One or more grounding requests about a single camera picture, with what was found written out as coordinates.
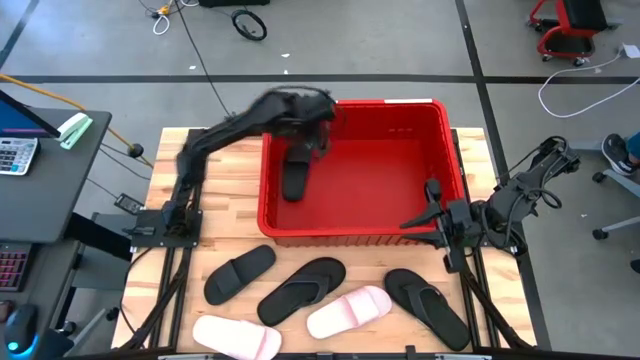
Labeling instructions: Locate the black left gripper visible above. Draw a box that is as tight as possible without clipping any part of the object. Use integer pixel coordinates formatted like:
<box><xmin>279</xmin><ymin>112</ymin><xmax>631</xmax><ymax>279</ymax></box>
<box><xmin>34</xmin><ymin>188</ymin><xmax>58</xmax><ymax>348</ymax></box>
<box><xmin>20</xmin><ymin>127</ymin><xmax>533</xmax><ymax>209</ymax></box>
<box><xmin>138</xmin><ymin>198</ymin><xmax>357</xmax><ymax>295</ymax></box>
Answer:
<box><xmin>272</xmin><ymin>87</ymin><xmax>338</xmax><ymax>164</ymax></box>

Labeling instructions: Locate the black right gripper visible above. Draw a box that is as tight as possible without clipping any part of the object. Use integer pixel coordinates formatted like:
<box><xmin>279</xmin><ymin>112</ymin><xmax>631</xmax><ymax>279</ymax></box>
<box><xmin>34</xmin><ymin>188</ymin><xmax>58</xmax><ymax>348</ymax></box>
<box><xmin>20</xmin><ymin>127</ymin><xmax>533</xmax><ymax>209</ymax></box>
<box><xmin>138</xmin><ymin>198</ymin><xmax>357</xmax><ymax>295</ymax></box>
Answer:
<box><xmin>399</xmin><ymin>178</ymin><xmax>482</xmax><ymax>274</ymax></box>

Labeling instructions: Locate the black slide sandal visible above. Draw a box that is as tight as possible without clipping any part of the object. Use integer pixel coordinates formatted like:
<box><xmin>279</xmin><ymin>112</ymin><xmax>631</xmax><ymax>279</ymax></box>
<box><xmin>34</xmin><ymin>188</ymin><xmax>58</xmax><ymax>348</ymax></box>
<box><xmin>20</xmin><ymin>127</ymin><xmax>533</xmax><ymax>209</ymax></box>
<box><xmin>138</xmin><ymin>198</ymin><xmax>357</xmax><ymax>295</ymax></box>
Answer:
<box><xmin>203</xmin><ymin>244</ymin><xmax>278</xmax><ymax>307</ymax></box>
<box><xmin>281</xmin><ymin>146</ymin><xmax>314</xmax><ymax>204</ymax></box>

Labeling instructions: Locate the black flip-flop sandal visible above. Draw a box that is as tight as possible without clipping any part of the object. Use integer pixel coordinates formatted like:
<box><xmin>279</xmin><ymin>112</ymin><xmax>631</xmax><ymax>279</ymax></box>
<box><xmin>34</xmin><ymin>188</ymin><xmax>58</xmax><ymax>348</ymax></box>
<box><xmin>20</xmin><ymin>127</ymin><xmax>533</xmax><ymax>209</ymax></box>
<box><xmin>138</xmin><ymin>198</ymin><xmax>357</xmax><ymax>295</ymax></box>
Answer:
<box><xmin>383</xmin><ymin>268</ymin><xmax>472</xmax><ymax>353</ymax></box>
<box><xmin>256</xmin><ymin>256</ymin><xmax>348</xmax><ymax>328</ymax></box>

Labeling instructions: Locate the pink slide sandal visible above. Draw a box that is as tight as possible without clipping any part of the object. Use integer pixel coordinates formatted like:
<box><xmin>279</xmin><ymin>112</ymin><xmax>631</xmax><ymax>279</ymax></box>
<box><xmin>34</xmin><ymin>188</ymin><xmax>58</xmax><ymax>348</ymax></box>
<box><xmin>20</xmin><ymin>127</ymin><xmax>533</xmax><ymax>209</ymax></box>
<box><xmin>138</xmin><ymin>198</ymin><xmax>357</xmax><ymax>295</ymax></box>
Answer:
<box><xmin>305</xmin><ymin>284</ymin><xmax>393</xmax><ymax>341</ymax></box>
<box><xmin>192</xmin><ymin>314</ymin><xmax>283</xmax><ymax>360</ymax></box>

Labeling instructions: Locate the red plastic bin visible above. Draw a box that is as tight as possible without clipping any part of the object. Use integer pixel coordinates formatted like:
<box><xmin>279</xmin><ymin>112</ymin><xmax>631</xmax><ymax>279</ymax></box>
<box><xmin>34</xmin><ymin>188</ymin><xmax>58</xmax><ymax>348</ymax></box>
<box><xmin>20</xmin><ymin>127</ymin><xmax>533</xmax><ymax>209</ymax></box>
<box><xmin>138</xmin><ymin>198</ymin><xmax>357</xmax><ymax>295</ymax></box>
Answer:
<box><xmin>256</xmin><ymin>98</ymin><xmax>469</xmax><ymax>249</ymax></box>

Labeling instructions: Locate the black power adapter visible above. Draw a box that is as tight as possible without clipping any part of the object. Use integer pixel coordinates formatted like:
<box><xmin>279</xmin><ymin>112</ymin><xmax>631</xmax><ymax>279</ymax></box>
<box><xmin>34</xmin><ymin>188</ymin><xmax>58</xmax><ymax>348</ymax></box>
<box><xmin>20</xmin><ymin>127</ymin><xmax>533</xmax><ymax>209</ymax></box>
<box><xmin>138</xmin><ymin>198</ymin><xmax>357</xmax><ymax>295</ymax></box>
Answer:
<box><xmin>113</xmin><ymin>193</ymin><xmax>147</xmax><ymax>216</ymax></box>

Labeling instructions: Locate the grey office chair base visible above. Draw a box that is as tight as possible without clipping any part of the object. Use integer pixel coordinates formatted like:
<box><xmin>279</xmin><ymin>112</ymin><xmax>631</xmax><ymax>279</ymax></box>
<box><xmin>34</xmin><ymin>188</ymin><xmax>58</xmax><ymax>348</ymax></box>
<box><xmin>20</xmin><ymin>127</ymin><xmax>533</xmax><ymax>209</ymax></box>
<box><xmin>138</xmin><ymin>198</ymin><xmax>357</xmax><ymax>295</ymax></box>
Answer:
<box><xmin>568</xmin><ymin>139</ymin><xmax>640</xmax><ymax>242</ymax></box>

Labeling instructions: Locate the person's black shoe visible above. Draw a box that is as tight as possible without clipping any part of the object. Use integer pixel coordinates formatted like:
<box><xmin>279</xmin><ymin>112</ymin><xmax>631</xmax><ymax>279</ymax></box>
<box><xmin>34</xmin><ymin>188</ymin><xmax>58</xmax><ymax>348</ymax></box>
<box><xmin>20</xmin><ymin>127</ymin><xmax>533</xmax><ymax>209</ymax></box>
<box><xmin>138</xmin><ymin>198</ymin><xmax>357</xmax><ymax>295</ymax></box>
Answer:
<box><xmin>600</xmin><ymin>132</ymin><xmax>639</xmax><ymax>177</ymax></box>

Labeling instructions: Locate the person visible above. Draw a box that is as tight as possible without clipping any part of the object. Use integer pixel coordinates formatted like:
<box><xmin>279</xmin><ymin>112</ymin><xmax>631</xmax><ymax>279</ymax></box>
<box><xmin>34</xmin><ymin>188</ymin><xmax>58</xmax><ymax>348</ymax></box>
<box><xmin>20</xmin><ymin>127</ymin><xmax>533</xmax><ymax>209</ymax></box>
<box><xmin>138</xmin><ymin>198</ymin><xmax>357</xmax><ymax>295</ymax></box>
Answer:
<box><xmin>626</xmin><ymin>130</ymin><xmax>640</xmax><ymax>167</ymax></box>

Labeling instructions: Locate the mint green stapler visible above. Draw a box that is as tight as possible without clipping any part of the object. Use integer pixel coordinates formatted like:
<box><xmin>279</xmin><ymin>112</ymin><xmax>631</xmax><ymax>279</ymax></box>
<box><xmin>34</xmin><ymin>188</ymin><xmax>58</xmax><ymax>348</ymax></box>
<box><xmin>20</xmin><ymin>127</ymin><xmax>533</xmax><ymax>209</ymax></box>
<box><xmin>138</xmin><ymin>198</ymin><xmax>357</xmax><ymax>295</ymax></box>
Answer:
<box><xmin>56</xmin><ymin>111</ymin><xmax>95</xmax><ymax>151</ymax></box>

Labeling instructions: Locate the red office chair base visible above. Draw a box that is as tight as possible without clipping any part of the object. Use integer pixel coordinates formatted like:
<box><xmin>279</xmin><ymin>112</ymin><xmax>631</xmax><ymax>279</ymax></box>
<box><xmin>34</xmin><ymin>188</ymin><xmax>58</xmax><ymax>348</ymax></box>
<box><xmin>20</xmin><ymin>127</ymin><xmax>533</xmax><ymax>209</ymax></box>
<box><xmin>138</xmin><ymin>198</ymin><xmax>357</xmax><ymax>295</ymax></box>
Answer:
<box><xmin>528</xmin><ymin>0</ymin><xmax>625</xmax><ymax>68</ymax></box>

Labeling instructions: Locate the black office desk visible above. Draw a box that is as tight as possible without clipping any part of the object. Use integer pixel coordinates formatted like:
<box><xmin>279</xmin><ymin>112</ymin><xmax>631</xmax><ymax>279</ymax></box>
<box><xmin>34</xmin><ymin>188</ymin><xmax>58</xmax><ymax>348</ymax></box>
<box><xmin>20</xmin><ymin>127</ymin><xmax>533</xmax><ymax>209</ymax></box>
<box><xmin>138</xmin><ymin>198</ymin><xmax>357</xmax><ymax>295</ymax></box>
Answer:
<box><xmin>0</xmin><ymin>107</ymin><xmax>114</xmax><ymax>245</ymax></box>

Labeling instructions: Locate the computer monitor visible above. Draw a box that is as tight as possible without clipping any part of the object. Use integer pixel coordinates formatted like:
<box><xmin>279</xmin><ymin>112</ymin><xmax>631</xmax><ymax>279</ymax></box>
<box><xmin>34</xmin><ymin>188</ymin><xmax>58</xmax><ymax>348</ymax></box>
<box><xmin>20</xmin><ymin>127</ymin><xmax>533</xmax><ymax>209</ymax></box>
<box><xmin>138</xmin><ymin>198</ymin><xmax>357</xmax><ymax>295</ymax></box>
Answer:
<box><xmin>0</xmin><ymin>88</ymin><xmax>62</xmax><ymax>140</ymax></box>

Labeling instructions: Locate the grey desk calculator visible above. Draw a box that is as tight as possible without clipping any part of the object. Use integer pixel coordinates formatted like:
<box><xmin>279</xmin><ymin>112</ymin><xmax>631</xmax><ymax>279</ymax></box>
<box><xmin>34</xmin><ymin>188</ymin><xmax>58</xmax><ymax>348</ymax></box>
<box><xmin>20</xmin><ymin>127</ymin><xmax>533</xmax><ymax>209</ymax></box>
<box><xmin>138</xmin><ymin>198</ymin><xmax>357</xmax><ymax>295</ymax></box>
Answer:
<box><xmin>0</xmin><ymin>137</ymin><xmax>41</xmax><ymax>177</ymax></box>

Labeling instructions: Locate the keyboard with pink keys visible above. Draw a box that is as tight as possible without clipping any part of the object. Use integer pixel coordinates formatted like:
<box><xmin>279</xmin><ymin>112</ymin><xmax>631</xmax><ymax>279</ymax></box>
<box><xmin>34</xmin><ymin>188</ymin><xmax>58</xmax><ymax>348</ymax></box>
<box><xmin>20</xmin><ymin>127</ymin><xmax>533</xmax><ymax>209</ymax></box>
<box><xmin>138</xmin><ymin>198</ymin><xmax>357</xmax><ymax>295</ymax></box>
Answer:
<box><xmin>0</xmin><ymin>242</ymin><xmax>32</xmax><ymax>293</ymax></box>

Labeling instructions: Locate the black computer mouse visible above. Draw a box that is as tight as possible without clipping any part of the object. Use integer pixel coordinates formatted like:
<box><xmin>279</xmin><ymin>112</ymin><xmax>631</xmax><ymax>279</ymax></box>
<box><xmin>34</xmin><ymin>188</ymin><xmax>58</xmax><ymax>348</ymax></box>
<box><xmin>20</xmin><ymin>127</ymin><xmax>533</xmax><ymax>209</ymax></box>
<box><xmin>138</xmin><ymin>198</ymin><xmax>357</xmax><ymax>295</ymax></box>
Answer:
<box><xmin>2</xmin><ymin>303</ymin><xmax>41</xmax><ymax>357</ymax></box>

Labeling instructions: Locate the coiled black cable ring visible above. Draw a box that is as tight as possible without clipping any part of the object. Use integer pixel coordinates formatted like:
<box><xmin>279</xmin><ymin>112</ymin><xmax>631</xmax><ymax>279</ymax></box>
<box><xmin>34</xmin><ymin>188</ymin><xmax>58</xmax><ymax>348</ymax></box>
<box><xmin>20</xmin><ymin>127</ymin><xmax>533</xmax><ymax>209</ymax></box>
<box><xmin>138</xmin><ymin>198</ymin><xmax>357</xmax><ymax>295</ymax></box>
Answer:
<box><xmin>230</xmin><ymin>8</ymin><xmax>269</xmax><ymax>43</ymax></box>

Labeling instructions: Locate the long black floor cable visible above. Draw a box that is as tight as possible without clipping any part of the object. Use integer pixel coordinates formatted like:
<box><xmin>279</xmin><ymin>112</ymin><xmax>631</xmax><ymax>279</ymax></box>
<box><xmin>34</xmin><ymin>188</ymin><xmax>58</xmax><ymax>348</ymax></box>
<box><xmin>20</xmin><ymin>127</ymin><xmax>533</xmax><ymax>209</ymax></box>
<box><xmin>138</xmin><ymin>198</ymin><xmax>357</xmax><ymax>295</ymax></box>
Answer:
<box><xmin>173</xmin><ymin>0</ymin><xmax>234</xmax><ymax>120</ymax></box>

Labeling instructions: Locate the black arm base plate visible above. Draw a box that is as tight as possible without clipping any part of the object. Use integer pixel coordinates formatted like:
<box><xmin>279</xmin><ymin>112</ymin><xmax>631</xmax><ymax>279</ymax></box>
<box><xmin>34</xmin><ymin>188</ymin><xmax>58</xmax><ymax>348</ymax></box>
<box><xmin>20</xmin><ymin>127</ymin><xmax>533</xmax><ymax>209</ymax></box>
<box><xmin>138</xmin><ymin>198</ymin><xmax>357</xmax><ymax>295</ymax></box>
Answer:
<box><xmin>130</xmin><ymin>208</ymin><xmax>204</xmax><ymax>249</ymax></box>

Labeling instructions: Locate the long white floor cable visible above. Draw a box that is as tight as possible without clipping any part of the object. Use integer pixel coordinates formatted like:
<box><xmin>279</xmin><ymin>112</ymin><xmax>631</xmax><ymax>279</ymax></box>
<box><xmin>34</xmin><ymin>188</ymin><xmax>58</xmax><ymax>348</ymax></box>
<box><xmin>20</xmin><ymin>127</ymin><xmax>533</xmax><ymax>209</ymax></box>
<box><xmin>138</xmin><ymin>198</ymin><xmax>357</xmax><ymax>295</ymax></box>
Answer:
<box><xmin>537</xmin><ymin>46</ymin><xmax>640</xmax><ymax>120</ymax></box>

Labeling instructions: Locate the white coiled cable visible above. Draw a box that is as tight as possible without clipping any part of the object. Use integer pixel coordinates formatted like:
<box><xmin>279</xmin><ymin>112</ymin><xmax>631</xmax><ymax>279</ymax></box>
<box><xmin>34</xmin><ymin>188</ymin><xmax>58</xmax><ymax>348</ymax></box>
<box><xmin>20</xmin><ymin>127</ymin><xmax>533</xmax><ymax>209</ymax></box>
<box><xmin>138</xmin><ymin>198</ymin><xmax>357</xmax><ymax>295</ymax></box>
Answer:
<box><xmin>151</xmin><ymin>12</ymin><xmax>172</xmax><ymax>37</ymax></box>

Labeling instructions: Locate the orange floor cable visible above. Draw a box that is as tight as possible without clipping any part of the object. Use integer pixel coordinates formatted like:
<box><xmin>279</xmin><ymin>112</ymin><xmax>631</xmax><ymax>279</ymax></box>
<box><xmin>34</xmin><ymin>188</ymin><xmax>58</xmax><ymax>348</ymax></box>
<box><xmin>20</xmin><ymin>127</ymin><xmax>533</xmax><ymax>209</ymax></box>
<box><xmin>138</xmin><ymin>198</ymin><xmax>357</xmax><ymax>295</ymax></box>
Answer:
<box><xmin>0</xmin><ymin>73</ymin><xmax>155</xmax><ymax>170</ymax></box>

